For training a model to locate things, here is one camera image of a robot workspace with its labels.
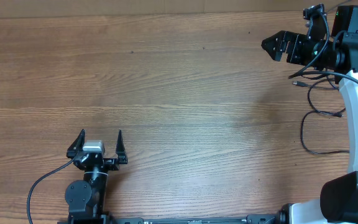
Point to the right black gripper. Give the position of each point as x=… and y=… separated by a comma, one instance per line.
x=295, y=41

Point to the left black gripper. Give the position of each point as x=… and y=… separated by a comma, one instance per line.
x=113, y=163

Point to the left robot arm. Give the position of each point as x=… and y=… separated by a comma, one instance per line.
x=85, y=197

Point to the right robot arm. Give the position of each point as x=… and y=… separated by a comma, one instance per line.
x=326, y=54

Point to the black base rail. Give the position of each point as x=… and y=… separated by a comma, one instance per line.
x=197, y=220

